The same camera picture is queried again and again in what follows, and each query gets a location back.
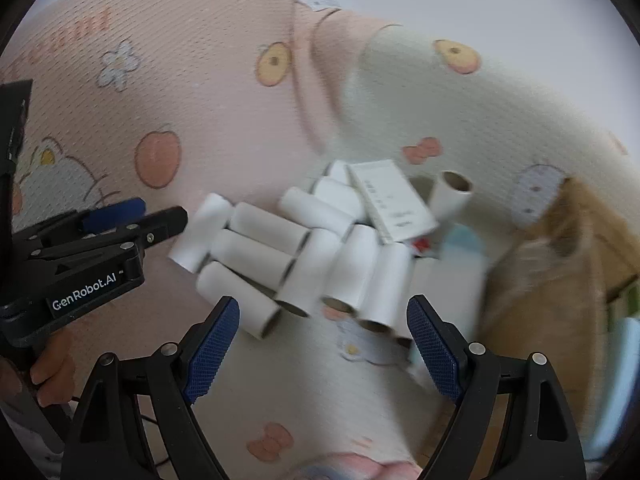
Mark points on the pale blue bin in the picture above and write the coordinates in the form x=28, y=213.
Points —
x=620, y=385

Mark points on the pile of white tubes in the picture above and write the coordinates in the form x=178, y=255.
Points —
x=260, y=227

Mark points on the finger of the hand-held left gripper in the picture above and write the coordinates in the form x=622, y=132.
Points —
x=160, y=225
x=115, y=212

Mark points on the green white small box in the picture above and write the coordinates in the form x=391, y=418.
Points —
x=624, y=297

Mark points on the person's pale clothing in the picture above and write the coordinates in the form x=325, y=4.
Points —
x=25, y=442

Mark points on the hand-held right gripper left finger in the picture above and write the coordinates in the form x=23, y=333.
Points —
x=215, y=347

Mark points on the red white small packet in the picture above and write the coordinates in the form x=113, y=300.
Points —
x=422, y=247

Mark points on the pink cartoon printed mat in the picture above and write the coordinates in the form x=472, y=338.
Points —
x=200, y=85

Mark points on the brown cardboard box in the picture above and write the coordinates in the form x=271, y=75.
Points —
x=540, y=300

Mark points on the person's left hand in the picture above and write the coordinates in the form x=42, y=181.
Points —
x=52, y=370

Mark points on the white paper notepad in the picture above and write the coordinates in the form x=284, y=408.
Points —
x=395, y=200

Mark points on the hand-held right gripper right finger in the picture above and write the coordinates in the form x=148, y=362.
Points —
x=432, y=352

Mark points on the white cardboard tube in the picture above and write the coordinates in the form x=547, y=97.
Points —
x=450, y=200

